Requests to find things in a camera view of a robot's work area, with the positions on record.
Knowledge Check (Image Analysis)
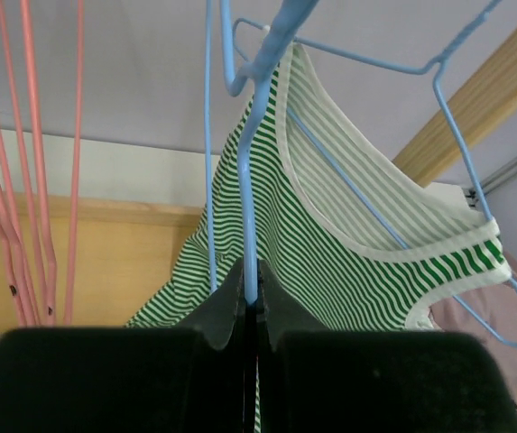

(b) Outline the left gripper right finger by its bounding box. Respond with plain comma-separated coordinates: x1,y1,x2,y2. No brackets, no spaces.
257,261,328,354

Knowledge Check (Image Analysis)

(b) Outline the blue hanger under green top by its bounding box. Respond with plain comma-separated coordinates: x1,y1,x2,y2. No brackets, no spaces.
230,0,517,349

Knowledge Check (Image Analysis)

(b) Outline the mauve tank top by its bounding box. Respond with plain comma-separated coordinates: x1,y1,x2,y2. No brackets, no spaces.
429,253,517,394

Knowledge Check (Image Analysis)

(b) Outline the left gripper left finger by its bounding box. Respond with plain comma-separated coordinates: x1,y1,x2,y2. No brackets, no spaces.
179,259,245,350

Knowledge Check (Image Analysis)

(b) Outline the green white striped tank top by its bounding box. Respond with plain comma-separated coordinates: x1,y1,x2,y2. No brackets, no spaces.
125,42,514,433

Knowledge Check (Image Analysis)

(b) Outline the right aluminium frame post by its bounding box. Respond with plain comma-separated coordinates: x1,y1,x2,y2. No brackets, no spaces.
479,156,517,196

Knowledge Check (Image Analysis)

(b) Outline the blue hanger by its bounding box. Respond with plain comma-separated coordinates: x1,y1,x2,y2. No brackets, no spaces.
203,0,318,306
230,0,517,349

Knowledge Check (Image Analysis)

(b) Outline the wooden clothes rack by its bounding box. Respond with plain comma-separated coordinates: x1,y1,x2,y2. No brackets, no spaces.
0,4,517,353

